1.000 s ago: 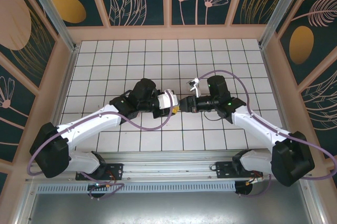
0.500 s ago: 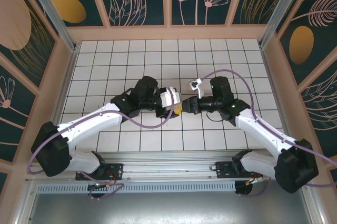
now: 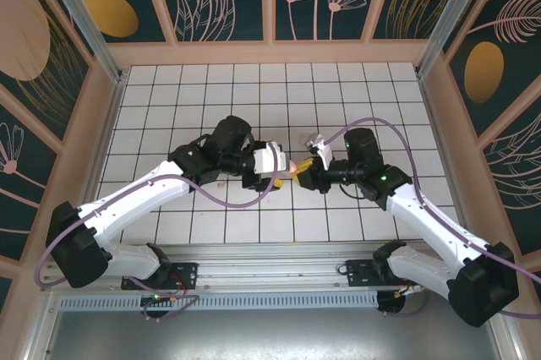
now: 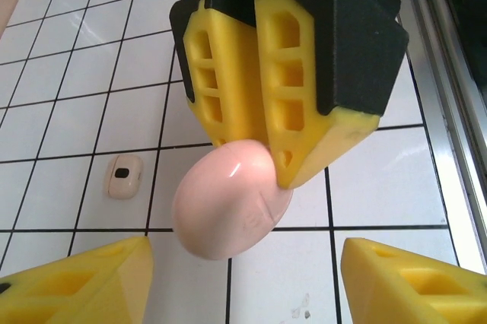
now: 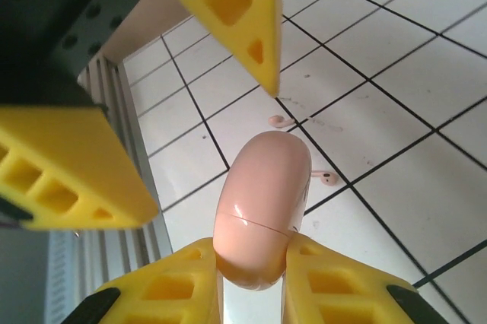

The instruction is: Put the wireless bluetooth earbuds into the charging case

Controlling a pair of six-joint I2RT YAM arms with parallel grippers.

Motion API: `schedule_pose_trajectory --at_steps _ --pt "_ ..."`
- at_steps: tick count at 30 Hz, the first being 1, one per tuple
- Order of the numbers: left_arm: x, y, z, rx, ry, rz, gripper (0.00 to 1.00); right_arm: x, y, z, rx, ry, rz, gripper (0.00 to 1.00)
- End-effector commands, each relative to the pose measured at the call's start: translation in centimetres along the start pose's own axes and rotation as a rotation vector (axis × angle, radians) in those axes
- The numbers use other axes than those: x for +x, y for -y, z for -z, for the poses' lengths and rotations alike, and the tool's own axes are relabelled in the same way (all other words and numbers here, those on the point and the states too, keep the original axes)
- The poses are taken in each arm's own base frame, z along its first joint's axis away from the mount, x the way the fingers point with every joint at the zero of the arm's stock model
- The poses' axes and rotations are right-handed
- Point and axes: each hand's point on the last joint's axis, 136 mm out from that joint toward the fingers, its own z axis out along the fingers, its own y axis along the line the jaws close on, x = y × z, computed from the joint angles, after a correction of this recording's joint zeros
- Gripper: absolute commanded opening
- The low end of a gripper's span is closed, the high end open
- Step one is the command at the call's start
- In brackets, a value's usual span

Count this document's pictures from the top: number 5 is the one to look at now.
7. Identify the pink wireless earbud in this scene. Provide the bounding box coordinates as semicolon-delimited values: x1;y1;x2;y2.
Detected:
310;170;339;187
268;114;294;129

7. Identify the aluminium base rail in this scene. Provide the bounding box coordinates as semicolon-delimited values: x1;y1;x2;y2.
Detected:
78;56;176;268

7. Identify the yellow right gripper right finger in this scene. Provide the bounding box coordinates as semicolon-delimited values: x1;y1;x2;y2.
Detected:
283;234;463;324

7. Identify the round pink charging case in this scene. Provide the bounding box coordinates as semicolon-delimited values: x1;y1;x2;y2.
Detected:
212;129;314;291

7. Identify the slotted grey cable duct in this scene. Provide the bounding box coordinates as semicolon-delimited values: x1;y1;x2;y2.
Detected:
48;229;100;324

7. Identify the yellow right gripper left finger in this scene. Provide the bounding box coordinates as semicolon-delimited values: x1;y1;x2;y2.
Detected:
66;237;225;324

